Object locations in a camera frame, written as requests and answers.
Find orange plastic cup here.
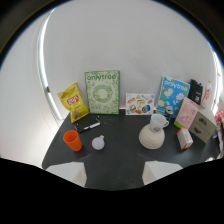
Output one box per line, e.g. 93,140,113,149
63,129,83,153

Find small orange white carton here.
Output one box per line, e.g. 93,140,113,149
176,127,194,151

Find white printed mug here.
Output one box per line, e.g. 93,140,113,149
149,113,170,133

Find black pen case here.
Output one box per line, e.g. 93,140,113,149
73,115,102,134

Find pink box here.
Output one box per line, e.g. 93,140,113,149
173,96,200,130

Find beige mini drawer chest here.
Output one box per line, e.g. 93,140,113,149
188,107,218,145

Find white food picture card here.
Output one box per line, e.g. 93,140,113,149
125,92,156,116

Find yellow chips bag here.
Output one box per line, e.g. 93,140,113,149
57,82,90,124

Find blue onlytree box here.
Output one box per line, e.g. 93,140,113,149
156,75,191,120

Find red patterned cloth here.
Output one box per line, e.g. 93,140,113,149
214,110,224,159

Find green onlytree box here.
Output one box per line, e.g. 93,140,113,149
84,69,121,116

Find black pouch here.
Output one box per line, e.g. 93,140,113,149
187,78,204,106

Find white pink bottle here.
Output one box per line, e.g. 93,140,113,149
200,79,214,109

